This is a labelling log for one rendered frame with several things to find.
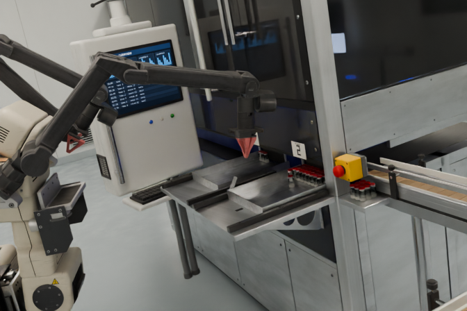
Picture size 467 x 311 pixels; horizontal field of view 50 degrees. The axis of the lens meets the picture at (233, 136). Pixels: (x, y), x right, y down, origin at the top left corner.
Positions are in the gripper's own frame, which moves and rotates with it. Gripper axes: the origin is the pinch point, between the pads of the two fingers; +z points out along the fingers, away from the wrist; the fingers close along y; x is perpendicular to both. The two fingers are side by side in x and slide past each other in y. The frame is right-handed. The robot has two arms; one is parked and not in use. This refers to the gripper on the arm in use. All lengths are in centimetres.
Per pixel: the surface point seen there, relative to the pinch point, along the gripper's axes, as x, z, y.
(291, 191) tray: 4.5, 16.7, 21.9
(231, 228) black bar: -8.1, 21.4, -10.1
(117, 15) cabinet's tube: 95, -52, -15
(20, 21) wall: 545, -76, -12
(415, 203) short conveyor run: -38, 13, 39
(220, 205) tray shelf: 16.4, 21.4, -1.4
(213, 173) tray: 53, 19, 14
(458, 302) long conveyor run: -86, 13, -4
